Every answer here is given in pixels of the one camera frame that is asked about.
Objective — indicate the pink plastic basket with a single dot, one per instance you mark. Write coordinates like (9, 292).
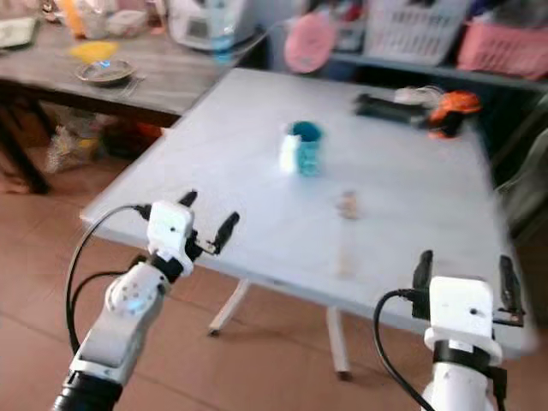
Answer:
(505, 51)

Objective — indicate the teal plastic cup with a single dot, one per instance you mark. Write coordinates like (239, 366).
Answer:
(308, 150)

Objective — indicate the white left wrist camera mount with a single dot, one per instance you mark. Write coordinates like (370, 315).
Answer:
(169, 229)

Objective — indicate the clear plastic container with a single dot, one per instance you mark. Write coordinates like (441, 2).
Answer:
(116, 20)

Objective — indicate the yellow cloth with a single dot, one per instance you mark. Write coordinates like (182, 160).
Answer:
(94, 50)

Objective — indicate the white folding table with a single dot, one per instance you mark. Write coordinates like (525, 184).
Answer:
(257, 214)

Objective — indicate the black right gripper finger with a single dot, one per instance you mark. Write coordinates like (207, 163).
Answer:
(510, 287)
(422, 270)

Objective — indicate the clear plastic bag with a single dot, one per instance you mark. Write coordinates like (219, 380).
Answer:
(70, 150)

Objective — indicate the orange and black object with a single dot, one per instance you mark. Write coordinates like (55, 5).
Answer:
(454, 107)

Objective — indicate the black cylindrical object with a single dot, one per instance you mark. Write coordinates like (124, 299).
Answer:
(387, 107)

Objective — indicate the white flat device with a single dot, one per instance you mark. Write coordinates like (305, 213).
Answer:
(17, 32)

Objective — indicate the round metal plate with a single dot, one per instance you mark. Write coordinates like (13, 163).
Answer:
(104, 73)

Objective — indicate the white kitchen appliance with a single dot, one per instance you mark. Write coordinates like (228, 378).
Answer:
(210, 22)

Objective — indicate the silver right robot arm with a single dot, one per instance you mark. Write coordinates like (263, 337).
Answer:
(462, 377)

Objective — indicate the orange bottle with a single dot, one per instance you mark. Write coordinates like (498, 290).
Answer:
(72, 17)

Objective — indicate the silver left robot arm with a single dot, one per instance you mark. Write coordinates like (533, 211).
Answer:
(124, 308)

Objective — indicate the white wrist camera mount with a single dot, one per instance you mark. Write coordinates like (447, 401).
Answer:
(464, 308)
(169, 229)

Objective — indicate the brown wooden table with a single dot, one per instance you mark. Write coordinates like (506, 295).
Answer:
(180, 77)

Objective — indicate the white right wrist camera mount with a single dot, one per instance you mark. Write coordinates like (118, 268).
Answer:
(464, 308)

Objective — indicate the white plastic basket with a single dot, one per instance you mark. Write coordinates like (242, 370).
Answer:
(415, 32)

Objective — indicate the pink round scale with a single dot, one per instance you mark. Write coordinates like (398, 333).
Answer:
(309, 43)

